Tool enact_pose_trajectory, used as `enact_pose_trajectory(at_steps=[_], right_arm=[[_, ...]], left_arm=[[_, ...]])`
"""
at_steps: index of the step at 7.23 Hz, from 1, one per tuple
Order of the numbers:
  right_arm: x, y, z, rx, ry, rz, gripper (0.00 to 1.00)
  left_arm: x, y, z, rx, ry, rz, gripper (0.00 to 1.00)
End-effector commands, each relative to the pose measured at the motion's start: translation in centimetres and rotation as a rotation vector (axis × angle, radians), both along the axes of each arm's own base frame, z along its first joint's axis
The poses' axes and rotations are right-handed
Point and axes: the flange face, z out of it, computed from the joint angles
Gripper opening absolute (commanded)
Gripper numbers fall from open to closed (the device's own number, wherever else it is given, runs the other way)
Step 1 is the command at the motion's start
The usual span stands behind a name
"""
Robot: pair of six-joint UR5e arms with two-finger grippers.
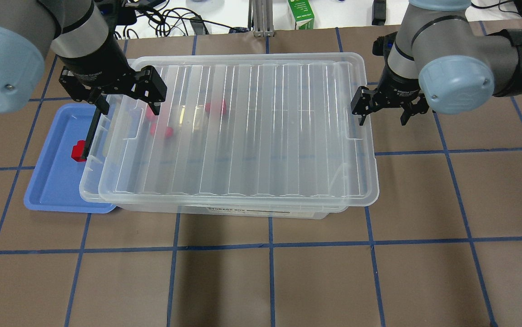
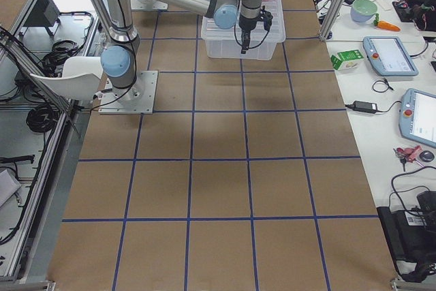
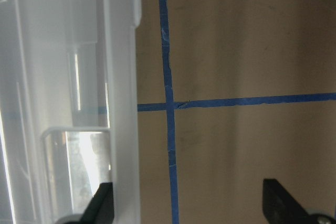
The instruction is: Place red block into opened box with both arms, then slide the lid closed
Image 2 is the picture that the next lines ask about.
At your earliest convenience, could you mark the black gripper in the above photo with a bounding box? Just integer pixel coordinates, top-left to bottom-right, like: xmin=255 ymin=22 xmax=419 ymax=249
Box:
xmin=239 ymin=23 xmax=254 ymax=54

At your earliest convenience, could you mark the white chair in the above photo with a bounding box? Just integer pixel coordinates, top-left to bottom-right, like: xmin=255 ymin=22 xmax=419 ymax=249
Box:
xmin=30 ymin=57 xmax=103 ymax=101

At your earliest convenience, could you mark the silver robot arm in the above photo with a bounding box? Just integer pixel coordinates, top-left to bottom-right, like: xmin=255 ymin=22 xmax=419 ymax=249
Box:
xmin=91 ymin=0 xmax=272 ymax=93

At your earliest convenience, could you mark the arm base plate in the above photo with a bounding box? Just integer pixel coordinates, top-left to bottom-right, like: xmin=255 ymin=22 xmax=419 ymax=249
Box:
xmin=97 ymin=71 xmax=158 ymax=114

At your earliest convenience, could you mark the clear plastic box lid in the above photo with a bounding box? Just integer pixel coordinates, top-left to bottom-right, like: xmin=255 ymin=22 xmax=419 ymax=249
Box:
xmin=201 ymin=0 xmax=285 ymax=51

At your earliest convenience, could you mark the green white carton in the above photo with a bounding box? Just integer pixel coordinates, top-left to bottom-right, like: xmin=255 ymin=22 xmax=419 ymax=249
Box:
xmin=330 ymin=49 xmax=364 ymax=71

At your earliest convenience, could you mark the black power adapter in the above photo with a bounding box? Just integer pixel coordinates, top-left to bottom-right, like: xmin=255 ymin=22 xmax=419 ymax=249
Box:
xmin=345 ymin=100 xmax=378 ymax=114

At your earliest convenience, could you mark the near teach pendant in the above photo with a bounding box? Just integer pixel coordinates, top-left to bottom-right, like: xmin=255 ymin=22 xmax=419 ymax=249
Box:
xmin=399 ymin=89 xmax=435 ymax=148

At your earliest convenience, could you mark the teach pendant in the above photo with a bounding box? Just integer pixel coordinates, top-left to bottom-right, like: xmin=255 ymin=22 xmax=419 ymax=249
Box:
xmin=362 ymin=36 xmax=418 ymax=77
xmin=399 ymin=89 xmax=435 ymax=148

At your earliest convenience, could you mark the toy carrot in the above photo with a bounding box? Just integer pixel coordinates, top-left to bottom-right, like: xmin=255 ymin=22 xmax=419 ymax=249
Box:
xmin=373 ymin=13 xmax=401 ymax=32

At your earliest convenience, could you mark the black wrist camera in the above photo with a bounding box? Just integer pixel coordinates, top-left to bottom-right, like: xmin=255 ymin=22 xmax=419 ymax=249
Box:
xmin=260 ymin=11 xmax=273 ymax=31

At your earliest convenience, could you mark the clear plastic storage box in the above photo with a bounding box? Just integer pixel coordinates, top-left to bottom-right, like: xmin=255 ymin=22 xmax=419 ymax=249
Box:
xmin=200 ymin=0 xmax=286 ymax=60

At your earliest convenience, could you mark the green and blue bowl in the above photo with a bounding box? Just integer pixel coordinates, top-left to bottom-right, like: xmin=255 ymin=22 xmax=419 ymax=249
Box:
xmin=350 ymin=0 xmax=378 ymax=22

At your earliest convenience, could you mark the far teach pendant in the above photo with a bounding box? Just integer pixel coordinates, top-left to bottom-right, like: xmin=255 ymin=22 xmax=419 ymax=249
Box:
xmin=362 ymin=36 xmax=418 ymax=77

